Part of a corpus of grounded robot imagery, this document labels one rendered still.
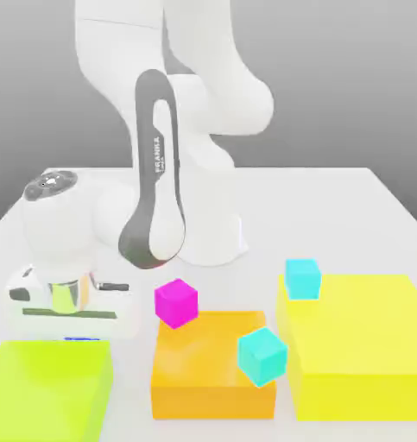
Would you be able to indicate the small cyan cube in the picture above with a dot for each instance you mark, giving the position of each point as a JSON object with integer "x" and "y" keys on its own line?
{"x": 303, "y": 279}

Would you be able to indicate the large orange box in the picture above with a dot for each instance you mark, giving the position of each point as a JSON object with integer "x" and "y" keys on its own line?
{"x": 201, "y": 373}

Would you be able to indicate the large yellow box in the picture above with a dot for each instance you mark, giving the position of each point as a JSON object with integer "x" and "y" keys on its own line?
{"x": 360, "y": 345}

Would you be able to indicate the small turquoise cube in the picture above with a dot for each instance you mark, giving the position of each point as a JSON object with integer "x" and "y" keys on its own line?
{"x": 262, "y": 357}

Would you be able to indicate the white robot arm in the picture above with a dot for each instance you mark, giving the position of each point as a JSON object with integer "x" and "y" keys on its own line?
{"x": 125, "y": 69}

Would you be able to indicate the small magenta cube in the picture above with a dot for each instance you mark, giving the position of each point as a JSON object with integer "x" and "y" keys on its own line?
{"x": 176, "y": 304}

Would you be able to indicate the large lime box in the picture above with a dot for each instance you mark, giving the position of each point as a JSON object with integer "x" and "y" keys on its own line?
{"x": 45, "y": 386}

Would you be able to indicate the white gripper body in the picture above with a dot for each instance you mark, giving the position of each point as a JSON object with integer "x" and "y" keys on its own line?
{"x": 121, "y": 323}

